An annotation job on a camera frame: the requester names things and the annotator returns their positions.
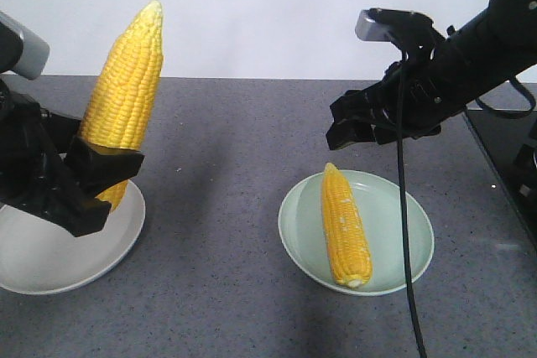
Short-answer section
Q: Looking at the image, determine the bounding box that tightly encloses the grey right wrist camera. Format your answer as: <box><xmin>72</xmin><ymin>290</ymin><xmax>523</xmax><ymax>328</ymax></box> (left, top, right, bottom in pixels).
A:
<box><xmin>355</xmin><ymin>8</ymin><xmax>433</xmax><ymax>42</ymax></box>

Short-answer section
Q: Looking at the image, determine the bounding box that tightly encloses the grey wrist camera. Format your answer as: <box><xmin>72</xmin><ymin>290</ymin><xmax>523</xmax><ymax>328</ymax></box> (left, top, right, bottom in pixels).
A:
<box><xmin>355</xmin><ymin>8</ymin><xmax>433</xmax><ymax>42</ymax></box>
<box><xmin>1</xmin><ymin>13</ymin><xmax>50</xmax><ymax>80</ymax></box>

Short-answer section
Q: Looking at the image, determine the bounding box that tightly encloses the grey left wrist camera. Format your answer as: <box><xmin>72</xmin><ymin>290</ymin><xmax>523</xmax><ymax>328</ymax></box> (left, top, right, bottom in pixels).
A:
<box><xmin>1</xmin><ymin>13</ymin><xmax>50</xmax><ymax>80</ymax></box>

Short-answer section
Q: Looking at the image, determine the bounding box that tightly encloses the black camera cable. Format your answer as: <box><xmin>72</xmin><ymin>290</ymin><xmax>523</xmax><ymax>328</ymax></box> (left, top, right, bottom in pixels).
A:
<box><xmin>394</xmin><ymin>34</ymin><xmax>429</xmax><ymax>358</ymax></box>

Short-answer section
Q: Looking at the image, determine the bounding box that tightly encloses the light green round plate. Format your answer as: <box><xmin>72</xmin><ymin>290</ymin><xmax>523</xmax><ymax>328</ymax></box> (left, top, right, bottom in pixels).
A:
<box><xmin>277</xmin><ymin>169</ymin><xmax>435</xmax><ymax>295</ymax></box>

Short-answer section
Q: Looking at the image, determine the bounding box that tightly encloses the black induction cooktop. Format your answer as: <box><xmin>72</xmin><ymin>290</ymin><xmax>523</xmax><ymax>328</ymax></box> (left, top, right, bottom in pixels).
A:
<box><xmin>464</xmin><ymin>109</ymin><xmax>536</xmax><ymax>246</ymax></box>

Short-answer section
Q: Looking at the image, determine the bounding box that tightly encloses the white round plate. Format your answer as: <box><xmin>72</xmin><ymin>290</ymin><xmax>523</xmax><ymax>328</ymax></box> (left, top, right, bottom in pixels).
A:
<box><xmin>1</xmin><ymin>181</ymin><xmax>146</xmax><ymax>295</ymax></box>

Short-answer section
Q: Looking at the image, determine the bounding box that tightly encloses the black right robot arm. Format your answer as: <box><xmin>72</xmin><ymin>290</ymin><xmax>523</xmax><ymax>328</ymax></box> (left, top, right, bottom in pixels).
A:
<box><xmin>326</xmin><ymin>0</ymin><xmax>536</xmax><ymax>150</ymax></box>

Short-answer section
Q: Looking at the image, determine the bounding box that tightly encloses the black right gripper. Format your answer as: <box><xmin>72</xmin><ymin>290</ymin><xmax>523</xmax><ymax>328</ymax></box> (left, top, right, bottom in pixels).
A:
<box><xmin>326</xmin><ymin>45</ymin><xmax>466</xmax><ymax>150</ymax></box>

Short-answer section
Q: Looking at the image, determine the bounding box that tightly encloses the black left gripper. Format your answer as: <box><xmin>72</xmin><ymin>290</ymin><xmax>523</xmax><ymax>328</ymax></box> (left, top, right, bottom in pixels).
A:
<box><xmin>1</xmin><ymin>82</ymin><xmax>144</xmax><ymax>237</ymax></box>

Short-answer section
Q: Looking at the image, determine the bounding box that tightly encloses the yellow corn cob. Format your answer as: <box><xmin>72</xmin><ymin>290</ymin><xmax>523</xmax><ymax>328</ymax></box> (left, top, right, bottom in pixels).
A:
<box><xmin>78</xmin><ymin>0</ymin><xmax>165</xmax><ymax>213</ymax></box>
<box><xmin>321</xmin><ymin>163</ymin><xmax>373</xmax><ymax>289</ymax></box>

